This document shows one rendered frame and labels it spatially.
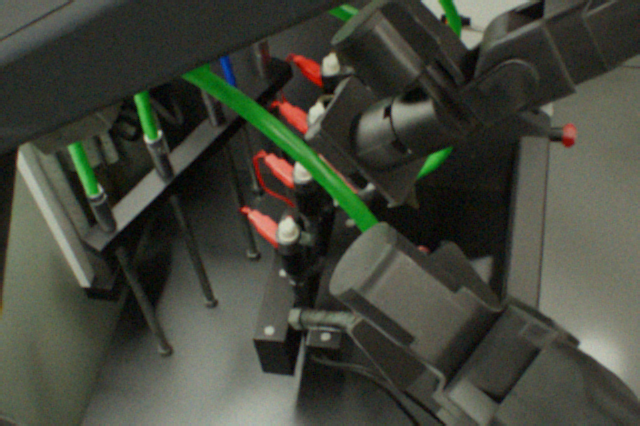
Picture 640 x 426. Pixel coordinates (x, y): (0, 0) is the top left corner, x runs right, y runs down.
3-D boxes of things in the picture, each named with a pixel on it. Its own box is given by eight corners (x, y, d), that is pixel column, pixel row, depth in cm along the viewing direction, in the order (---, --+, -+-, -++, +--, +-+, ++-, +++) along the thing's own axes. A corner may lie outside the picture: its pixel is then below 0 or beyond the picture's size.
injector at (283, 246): (338, 351, 115) (320, 247, 98) (297, 347, 116) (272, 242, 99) (343, 331, 116) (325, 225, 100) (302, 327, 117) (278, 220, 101)
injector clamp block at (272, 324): (351, 410, 118) (339, 347, 106) (271, 400, 120) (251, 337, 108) (391, 193, 138) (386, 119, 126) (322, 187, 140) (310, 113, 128)
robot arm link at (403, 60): (548, 91, 69) (550, 45, 76) (448, -34, 66) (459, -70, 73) (417, 175, 75) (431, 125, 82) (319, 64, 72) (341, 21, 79)
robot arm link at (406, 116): (475, 151, 73) (506, 104, 77) (418, 83, 72) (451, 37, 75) (416, 173, 79) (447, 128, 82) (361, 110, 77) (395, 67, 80)
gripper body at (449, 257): (341, 325, 73) (370, 351, 66) (443, 235, 74) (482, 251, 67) (393, 386, 74) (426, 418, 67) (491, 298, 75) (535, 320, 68)
